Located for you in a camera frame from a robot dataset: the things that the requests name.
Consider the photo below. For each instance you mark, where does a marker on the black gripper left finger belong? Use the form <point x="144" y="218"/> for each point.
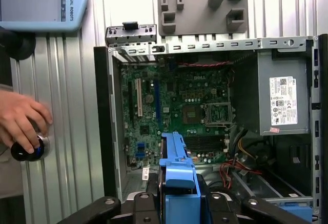
<point x="146" y="208"/>

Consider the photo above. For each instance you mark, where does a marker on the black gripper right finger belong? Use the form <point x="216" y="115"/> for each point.
<point x="217" y="211"/>

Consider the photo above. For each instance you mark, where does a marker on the hard disk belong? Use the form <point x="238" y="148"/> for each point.
<point x="179" y="178"/>

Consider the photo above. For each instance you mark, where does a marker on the person hand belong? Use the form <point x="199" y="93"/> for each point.
<point x="18" y="116"/>

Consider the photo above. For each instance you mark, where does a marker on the grey metal drive cage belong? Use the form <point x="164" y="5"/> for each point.
<point x="256" y="190"/>

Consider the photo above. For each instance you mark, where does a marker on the black RAM slot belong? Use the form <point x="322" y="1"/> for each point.
<point x="205" y="137"/>
<point x="205" y="144"/>
<point x="205" y="141"/>
<point x="205" y="148"/>

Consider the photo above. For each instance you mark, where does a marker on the blue plastic drive latch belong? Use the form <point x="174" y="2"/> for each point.
<point x="294" y="208"/>

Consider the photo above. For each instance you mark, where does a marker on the metal socket cover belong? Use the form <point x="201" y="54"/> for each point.
<point x="220" y="125"/>

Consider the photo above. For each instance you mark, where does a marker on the CPU socket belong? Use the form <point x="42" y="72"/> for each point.
<point x="191" y="114"/>

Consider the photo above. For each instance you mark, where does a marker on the blue expansion slot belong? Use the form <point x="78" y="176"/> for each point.
<point x="157" y="101"/>

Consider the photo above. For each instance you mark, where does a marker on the black expansion slot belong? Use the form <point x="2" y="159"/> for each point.
<point x="131" y="101"/>

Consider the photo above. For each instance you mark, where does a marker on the white expansion slot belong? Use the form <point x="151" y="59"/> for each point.
<point x="139" y="98"/>

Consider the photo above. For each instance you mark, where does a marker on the black open PC case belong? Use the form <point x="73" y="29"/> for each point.
<point x="101" y="106"/>

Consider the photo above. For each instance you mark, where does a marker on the green motherboard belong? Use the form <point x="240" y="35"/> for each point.
<point x="169" y="93"/>

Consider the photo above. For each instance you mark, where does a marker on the grey power supply unit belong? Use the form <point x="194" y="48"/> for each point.
<point x="251" y="93"/>

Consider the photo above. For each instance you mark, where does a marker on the grey plastic parts rack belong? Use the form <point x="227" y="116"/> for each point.
<point x="200" y="21"/>

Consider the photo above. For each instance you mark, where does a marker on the pale blue teach pendant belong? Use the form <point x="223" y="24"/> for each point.
<point x="30" y="1"/>

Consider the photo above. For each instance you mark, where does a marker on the metal card retainer bracket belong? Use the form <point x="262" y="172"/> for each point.
<point x="115" y="38"/>

